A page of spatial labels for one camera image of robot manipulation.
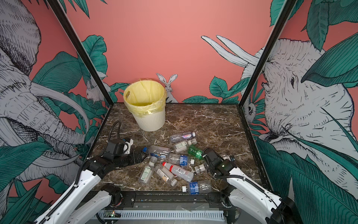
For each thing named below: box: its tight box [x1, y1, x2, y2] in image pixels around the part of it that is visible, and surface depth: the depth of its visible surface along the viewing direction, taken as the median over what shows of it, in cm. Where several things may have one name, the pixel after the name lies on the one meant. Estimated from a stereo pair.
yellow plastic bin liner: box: [123, 78, 167, 118], surface depth 95 cm
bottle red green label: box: [194, 163, 206, 174], surface depth 82 cm
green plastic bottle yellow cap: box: [187, 144, 205, 161], surface depth 90 cm
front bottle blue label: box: [181, 180, 213, 196], surface depth 75 cm
